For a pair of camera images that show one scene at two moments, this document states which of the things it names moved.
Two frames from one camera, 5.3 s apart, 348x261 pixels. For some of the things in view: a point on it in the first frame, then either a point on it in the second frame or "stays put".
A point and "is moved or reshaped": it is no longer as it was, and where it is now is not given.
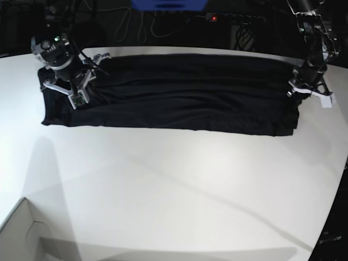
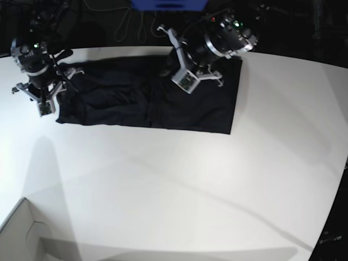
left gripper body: (74, 81) -> (46, 81)
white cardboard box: (23, 238) stays put
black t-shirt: (228, 94) is moved or reshaped
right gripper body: (317, 89) -> (212, 37)
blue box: (169, 5) stays put
